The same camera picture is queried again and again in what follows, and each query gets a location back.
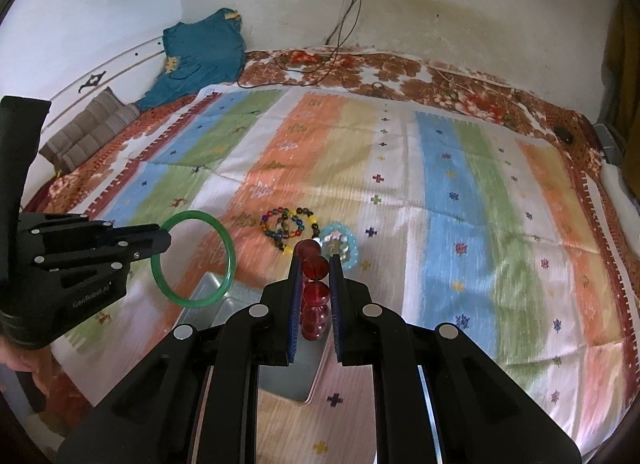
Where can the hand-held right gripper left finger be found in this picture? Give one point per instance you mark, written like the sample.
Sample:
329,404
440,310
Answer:
295,304

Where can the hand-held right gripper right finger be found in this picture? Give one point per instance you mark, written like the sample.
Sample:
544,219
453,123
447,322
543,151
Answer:
336,304

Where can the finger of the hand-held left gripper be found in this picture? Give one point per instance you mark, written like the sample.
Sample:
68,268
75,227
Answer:
145,243

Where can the metal tin box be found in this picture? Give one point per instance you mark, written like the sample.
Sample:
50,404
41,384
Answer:
235,300

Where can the green bangle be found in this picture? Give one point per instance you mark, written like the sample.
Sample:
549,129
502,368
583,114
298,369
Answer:
227,276

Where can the person's left hand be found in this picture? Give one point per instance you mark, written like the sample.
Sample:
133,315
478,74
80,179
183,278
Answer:
17,359

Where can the brown striped folded cloth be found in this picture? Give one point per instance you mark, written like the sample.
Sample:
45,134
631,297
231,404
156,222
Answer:
85,131

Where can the striped colourful blanket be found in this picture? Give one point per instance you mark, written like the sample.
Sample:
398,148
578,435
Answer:
450,194

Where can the white headboard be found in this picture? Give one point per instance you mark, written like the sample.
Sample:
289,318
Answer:
50,79

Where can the teal garment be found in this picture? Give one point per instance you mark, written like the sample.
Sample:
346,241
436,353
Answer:
200,54

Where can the floral brown bedsheet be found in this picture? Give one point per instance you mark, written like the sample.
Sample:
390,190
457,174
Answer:
350,69

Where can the yellow curtain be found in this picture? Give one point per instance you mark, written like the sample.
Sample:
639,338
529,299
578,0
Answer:
622,69

